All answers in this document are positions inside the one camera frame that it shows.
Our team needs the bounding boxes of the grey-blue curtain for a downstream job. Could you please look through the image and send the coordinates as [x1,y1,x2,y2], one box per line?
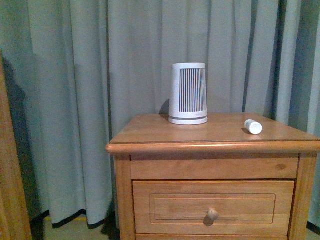
[0,0,320,225]

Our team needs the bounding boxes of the white ribbed air purifier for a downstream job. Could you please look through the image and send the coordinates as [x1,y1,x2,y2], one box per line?
[168,62,208,125]

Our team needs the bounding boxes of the white medicine bottle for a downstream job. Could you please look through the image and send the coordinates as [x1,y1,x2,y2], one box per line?
[244,119,263,135]

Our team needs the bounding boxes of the wooden nightstand frame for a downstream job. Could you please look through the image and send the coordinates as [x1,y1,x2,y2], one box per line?
[106,113,320,240]

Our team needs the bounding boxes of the wooden bed frame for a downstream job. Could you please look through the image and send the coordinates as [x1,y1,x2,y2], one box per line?
[0,63,32,240]

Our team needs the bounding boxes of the wooden drawer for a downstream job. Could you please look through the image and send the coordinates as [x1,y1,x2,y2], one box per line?
[133,180,294,237]
[135,233,288,240]

